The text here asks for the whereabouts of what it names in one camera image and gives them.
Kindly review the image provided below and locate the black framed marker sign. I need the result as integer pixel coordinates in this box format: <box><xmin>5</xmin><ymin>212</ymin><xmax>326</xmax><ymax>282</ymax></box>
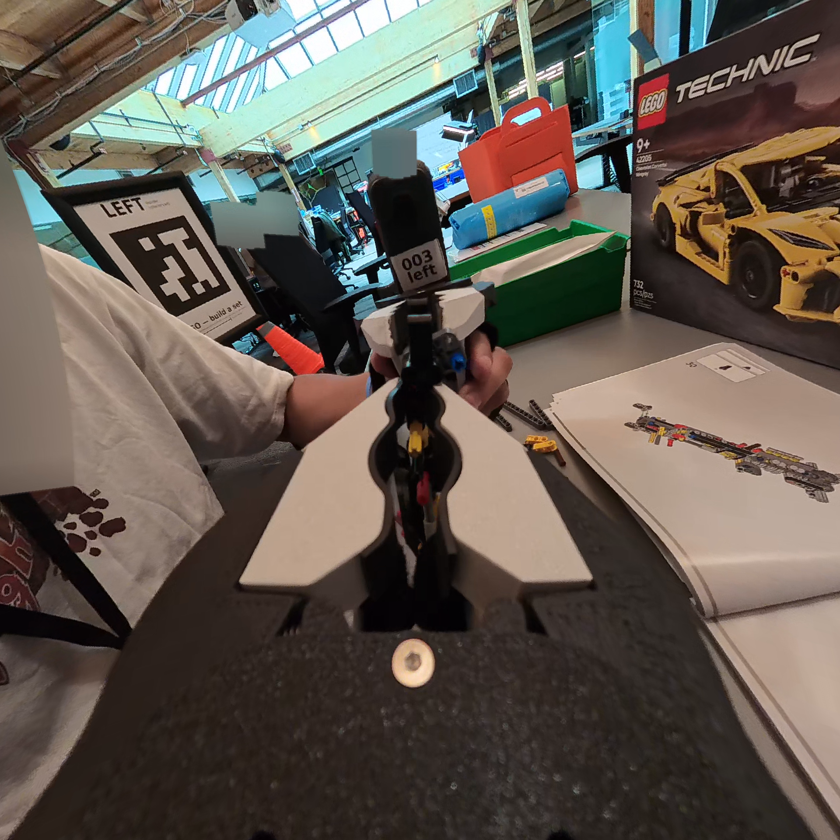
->
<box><xmin>41</xmin><ymin>172</ymin><xmax>265</xmax><ymax>347</ymax></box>

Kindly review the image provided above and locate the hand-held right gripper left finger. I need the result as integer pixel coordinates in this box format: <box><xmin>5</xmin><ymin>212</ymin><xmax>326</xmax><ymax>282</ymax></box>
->
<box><xmin>239</xmin><ymin>381</ymin><xmax>403</xmax><ymax>631</ymax></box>

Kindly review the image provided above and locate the black lanyard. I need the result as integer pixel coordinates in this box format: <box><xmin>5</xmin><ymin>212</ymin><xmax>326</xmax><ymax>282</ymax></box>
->
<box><xmin>0</xmin><ymin>492</ymin><xmax>132</xmax><ymax>651</ymax></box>

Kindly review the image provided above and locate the grey lego car chassis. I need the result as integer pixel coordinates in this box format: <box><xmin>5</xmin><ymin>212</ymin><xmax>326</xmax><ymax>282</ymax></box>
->
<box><xmin>387</xmin><ymin>308</ymin><xmax>475</xmax><ymax>592</ymax></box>

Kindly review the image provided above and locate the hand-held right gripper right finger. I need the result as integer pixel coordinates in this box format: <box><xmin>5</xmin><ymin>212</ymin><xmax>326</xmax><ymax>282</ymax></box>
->
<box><xmin>435</xmin><ymin>385</ymin><xmax>595</xmax><ymax>610</ymax></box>

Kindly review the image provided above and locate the orange traffic cone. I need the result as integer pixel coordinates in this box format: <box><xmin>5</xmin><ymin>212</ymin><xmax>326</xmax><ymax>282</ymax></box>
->
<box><xmin>258</xmin><ymin>322</ymin><xmax>327</xmax><ymax>376</ymax></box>

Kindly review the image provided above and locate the black armchair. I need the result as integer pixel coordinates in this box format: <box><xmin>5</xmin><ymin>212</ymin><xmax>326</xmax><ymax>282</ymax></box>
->
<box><xmin>252</xmin><ymin>230</ymin><xmax>396</xmax><ymax>376</ymax></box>

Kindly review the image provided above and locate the blue wrapped roll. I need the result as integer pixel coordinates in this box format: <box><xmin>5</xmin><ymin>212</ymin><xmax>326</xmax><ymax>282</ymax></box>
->
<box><xmin>449</xmin><ymin>168</ymin><xmax>571</xmax><ymax>250</ymax></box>

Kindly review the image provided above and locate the open lego instruction booklet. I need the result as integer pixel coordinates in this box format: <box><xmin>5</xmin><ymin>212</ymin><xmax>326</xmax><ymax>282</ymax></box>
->
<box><xmin>550</xmin><ymin>341</ymin><xmax>840</xmax><ymax>821</ymax></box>

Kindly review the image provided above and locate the person's left hand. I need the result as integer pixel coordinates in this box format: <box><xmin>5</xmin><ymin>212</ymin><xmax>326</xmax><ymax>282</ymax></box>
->
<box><xmin>367</xmin><ymin>335</ymin><xmax>514</xmax><ymax>419</ymax></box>

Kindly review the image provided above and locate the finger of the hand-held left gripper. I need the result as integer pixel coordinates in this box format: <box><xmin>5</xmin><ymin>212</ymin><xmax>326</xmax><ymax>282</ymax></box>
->
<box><xmin>362</xmin><ymin>307</ymin><xmax>399</xmax><ymax>361</ymax></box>
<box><xmin>435</xmin><ymin>290</ymin><xmax>488</xmax><ymax>337</ymax></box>

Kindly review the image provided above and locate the person's white shirt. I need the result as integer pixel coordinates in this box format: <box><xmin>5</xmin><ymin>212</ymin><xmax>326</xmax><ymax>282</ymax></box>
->
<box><xmin>0</xmin><ymin>243</ymin><xmax>296</xmax><ymax>840</ymax></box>

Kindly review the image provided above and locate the orange felt bag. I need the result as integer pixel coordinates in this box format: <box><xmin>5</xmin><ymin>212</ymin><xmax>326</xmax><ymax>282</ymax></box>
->
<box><xmin>458</xmin><ymin>97</ymin><xmax>580</xmax><ymax>204</ymax></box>

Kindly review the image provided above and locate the yellow car lego box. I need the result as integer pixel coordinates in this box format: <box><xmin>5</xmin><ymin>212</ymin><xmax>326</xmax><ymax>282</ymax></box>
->
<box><xmin>630</xmin><ymin>0</ymin><xmax>840</xmax><ymax>370</ymax></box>

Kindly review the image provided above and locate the green storage bin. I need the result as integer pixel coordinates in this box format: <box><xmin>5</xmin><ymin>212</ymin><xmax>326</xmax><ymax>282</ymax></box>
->
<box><xmin>449</xmin><ymin>220</ymin><xmax>631</xmax><ymax>349</ymax></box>

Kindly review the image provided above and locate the person's left forearm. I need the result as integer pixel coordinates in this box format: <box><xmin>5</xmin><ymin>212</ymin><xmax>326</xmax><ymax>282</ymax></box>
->
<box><xmin>282</xmin><ymin>371</ymin><xmax>376</xmax><ymax>448</ymax></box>

